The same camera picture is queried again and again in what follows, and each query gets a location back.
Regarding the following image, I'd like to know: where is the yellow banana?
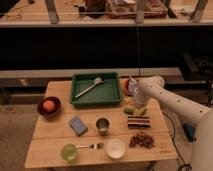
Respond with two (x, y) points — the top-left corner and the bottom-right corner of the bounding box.
(122, 97), (135, 104)

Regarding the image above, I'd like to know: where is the green pepper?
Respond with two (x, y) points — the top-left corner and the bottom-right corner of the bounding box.
(123, 107), (147, 116)

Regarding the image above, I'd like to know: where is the black pedal box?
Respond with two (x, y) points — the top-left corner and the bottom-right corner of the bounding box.
(183, 123), (195, 142)

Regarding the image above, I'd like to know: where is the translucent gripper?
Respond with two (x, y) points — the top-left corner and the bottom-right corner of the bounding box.
(127, 98), (147, 116)

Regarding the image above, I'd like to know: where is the orange fruit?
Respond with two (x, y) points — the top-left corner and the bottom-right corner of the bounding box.
(43, 100), (55, 112)

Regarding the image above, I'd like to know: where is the silver fork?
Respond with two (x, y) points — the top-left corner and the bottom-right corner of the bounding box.
(77, 143), (104, 150)

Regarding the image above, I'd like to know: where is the crumpled white packet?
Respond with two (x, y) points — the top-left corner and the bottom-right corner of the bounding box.
(127, 77), (138, 95)

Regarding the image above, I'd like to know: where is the wooden table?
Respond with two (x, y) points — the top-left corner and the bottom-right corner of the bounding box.
(25, 81), (177, 168)

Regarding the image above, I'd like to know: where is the dark red bowl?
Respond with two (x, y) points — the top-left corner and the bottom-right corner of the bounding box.
(37, 96), (61, 117)

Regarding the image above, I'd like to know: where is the green plastic tray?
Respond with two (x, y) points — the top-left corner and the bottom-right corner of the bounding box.
(70, 72), (122, 107)

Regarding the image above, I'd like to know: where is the green plastic cup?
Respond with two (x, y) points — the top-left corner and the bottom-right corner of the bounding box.
(61, 144), (77, 163)

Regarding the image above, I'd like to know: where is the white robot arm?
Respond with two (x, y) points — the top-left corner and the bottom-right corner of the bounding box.
(129, 76), (213, 171)

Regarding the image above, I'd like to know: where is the blue sponge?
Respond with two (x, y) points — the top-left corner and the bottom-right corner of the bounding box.
(69, 116), (88, 136)

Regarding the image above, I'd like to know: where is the metal cup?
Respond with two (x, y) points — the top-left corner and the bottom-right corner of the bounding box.
(96, 118), (109, 136)

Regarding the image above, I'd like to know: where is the white dish brush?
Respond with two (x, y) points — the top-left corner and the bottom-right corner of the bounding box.
(75, 77), (104, 98)

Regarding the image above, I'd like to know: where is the striped cloth block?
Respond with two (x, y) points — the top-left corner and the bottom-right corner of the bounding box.
(127, 116), (151, 129)

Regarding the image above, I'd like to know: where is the black cable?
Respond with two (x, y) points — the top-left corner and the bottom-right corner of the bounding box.
(162, 111), (198, 171)

